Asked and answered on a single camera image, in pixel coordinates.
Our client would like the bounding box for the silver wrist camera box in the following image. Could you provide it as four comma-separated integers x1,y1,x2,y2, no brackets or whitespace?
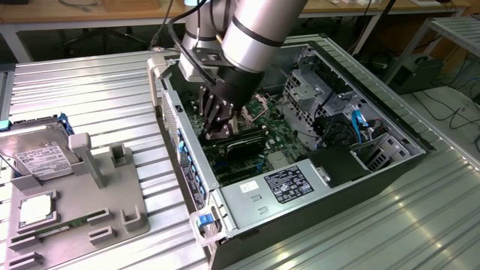
177,47,227,83

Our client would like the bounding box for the hard disk with blue caddy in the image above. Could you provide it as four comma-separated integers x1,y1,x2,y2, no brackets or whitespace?
0,112,76,181

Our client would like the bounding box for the green RAM stick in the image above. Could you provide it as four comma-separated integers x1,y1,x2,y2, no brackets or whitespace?
35,218,92,236

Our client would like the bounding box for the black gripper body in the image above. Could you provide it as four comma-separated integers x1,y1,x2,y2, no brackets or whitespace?
208,66,267,113

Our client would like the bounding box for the grey power supply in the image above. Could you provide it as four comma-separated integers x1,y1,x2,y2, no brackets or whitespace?
220,159,371,230

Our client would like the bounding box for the CPU socket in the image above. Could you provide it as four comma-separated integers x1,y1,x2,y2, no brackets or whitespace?
241,94,279,125

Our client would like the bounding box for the grey cable with metal plug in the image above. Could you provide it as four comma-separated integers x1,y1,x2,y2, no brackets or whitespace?
151,0,177,53

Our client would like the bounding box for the CPU chip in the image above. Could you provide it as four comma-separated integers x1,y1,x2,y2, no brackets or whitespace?
19,195,53,225

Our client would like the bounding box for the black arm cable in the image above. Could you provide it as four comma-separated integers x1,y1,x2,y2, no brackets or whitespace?
167,0,219,87

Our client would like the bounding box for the green motherboard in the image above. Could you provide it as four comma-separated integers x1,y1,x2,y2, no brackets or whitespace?
185,92,327,188

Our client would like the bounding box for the aluminium slat table frame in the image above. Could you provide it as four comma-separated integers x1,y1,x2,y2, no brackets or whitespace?
381,16,480,85

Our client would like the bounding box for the black fan housing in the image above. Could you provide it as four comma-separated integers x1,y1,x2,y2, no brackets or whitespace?
313,116,356,147

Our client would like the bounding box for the open PC case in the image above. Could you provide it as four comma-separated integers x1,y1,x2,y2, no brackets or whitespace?
147,40,439,270

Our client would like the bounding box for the silver chipset heatsink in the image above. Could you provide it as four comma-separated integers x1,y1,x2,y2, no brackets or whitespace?
268,153,292,167

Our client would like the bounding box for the grey parts rack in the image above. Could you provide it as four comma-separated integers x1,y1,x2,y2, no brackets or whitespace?
7,133,151,270

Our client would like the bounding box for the metal disk bay cage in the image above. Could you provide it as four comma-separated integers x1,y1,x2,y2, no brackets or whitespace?
283,46,428,173

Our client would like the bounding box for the wooden desk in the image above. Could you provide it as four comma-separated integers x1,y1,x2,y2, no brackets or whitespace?
0,0,472,64

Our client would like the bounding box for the black box on floor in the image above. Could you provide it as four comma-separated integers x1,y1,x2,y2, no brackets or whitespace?
396,55,444,96

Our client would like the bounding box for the blue SATA wire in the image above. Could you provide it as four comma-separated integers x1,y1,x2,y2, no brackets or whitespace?
352,109,368,145

